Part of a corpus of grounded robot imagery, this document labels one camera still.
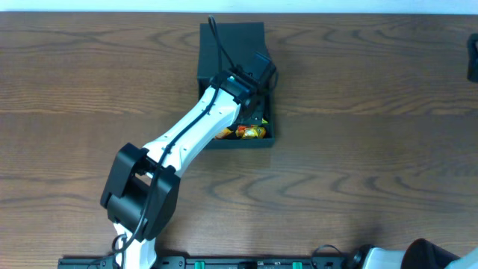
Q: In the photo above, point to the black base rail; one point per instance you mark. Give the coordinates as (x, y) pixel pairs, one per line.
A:
(179, 262)

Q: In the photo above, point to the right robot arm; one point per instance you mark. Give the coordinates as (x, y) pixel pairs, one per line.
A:
(421, 254)

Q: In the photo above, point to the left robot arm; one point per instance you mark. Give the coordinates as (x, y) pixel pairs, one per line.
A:
(142, 188)

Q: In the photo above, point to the orange Lemond snack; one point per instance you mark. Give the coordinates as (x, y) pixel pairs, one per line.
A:
(250, 132)
(223, 134)

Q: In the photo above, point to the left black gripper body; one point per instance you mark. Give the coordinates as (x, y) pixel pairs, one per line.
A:
(256, 114)

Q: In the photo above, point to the dark green box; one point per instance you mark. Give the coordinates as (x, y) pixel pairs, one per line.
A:
(241, 40)

